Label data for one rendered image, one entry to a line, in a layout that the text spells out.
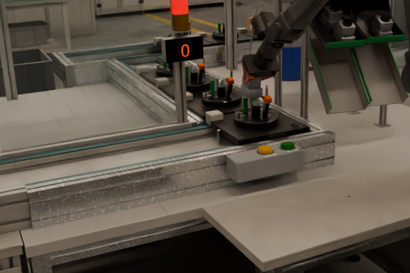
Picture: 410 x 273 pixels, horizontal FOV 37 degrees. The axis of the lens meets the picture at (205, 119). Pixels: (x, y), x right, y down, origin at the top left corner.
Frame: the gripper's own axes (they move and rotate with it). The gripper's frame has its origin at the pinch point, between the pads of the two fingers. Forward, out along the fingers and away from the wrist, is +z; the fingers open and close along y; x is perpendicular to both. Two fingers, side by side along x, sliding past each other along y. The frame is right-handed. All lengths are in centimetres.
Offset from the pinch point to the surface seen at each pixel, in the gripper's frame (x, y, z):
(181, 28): -16.8, 19.6, -6.4
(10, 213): 28, 76, 2
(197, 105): -7.6, 8.4, 26.1
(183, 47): -12.7, 19.1, -2.5
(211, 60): -69, -37, 95
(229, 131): 13.7, 10.7, 5.6
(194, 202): 34.8, 29.6, 1.0
